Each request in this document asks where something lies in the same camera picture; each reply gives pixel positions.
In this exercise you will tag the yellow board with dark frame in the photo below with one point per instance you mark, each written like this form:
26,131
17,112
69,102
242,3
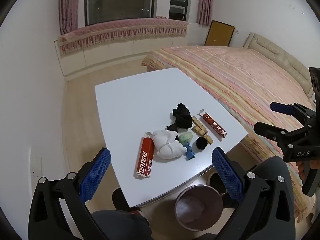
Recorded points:
220,33

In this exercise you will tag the beige padded headboard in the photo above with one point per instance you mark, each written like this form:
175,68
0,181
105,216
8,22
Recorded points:
275,52

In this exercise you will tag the round brown trash bin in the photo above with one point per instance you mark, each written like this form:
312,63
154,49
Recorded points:
215,205

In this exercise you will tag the black pompom ball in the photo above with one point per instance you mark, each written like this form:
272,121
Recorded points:
201,143

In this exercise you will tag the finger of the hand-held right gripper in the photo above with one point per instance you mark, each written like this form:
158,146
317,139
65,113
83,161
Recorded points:
267,128
281,107

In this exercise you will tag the white window seat cabinet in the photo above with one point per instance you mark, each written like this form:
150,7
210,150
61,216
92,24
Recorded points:
105,52

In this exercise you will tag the pink curtain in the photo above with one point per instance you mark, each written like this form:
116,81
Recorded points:
205,2
68,5

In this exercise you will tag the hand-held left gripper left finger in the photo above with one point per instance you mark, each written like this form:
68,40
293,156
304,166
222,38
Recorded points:
95,172

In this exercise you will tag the person's left leg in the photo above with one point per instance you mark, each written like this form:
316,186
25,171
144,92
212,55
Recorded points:
122,225

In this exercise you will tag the person's right hand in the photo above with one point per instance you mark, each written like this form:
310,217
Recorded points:
315,164

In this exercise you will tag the white cloth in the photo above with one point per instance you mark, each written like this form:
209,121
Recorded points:
167,145

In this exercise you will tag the white plastic bin liner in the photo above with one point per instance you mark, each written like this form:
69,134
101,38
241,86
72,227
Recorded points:
191,206

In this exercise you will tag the green fluffy ball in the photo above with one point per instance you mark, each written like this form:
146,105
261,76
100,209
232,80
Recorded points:
186,138

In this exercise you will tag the person's left shoe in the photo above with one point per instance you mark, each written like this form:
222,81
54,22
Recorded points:
120,200

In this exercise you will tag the black cloth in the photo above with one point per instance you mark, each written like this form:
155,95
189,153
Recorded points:
182,120

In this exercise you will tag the small red cardboard box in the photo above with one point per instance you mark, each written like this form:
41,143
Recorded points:
215,127

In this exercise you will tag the striped pink bed blanket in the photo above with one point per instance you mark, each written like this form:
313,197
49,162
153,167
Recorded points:
237,80

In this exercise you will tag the pink fringed window seat cover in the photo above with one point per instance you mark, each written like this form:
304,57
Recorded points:
120,30

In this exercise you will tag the large red cardboard box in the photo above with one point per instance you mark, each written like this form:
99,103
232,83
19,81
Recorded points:
144,157

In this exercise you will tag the row of tan wooden blocks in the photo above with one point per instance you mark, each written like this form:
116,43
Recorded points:
200,130

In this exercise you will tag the large dark window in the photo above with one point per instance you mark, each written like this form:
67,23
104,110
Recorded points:
120,0

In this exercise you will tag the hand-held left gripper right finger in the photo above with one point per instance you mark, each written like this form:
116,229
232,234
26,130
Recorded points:
228,175

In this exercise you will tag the white wall outlet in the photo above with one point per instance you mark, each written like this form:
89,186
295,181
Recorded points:
36,165

